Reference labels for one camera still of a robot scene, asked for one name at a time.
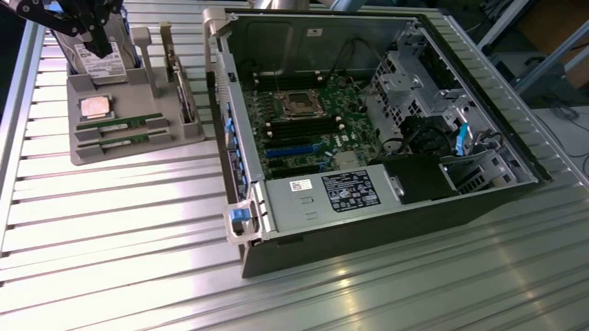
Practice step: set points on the black RAM slot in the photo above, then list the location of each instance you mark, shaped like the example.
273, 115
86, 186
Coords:
306, 131
304, 122
285, 76
305, 127
308, 136
286, 85

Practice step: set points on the CPU socket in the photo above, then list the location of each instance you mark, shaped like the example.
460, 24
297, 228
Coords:
298, 104

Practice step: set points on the background desk with metal frame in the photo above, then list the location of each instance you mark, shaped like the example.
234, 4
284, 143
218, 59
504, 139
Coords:
543, 41

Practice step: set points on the graphics card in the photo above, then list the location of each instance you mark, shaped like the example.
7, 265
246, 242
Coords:
182, 89

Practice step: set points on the hard disk with white label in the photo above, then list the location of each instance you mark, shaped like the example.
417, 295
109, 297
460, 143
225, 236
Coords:
103, 63

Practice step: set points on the metal disk bay cage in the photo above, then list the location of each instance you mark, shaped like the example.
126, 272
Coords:
405, 86

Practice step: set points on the black case fan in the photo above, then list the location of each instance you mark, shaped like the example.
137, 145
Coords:
425, 136

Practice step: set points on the blue expansion slot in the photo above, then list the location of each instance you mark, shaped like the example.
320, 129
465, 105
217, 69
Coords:
292, 151

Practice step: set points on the silver chipset heatsink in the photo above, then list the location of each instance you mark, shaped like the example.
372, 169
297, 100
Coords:
346, 160

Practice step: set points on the black expansion slot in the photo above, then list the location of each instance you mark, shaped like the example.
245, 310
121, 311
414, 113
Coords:
294, 142
294, 169

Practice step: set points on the black air shroud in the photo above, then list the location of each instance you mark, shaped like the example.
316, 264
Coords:
418, 181

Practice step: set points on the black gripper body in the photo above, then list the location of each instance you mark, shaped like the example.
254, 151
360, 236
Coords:
69, 6

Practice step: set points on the grey parts rack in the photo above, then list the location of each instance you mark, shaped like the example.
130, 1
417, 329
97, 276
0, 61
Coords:
134, 145

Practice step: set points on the grey power supply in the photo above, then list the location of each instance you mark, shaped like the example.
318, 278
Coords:
294, 207

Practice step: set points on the green RAM stick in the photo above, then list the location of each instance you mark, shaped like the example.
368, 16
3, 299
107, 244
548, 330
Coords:
125, 123
125, 140

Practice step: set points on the green motherboard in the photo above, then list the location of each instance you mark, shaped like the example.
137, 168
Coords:
342, 100

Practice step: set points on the CPU with metal lid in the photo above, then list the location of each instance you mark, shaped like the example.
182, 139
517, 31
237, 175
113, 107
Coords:
95, 108

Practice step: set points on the blue disk bay lever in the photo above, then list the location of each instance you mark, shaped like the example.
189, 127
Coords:
463, 138

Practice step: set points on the black open PC case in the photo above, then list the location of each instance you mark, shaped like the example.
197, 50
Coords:
368, 238

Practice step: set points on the blue case latch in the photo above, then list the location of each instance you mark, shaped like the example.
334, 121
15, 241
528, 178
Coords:
238, 217

